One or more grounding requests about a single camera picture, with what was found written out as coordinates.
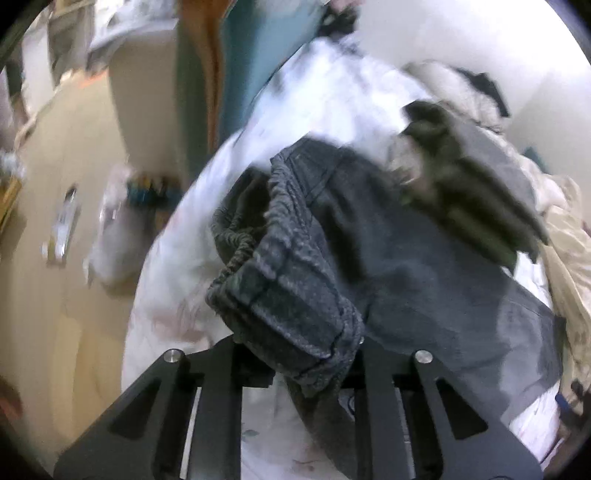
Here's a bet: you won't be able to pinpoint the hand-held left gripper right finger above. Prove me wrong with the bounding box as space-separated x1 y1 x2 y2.
342 340 544 480

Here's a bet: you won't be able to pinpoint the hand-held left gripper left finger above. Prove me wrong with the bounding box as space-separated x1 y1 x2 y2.
53 336 275 480

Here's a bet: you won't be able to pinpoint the grey pants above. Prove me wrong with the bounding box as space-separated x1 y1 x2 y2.
205 138 566 480

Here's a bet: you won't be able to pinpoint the folded olive green pants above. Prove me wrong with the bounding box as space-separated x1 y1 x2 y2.
388 100 550 278

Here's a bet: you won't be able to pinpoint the white plastic bag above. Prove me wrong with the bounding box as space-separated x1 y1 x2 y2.
85 164 185 287

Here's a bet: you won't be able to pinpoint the white flat device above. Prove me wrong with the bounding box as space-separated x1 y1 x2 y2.
44 185 81 266

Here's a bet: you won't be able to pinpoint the beige crumpled blanket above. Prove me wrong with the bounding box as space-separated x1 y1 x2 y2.
406 60 591 416

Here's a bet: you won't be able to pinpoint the yellow wooden box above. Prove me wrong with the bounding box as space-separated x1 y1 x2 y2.
0 178 24 232

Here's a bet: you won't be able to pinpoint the white printed bed sheet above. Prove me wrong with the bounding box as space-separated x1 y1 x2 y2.
122 37 566 480

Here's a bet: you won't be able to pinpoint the dark cloth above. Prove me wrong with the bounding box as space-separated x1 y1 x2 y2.
457 69 511 118

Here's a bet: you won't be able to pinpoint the orange wooden strip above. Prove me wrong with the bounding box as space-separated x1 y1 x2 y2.
178 0 232 153

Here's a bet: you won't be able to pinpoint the teal cabinet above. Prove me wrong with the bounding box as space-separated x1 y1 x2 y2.
178 0 333 185

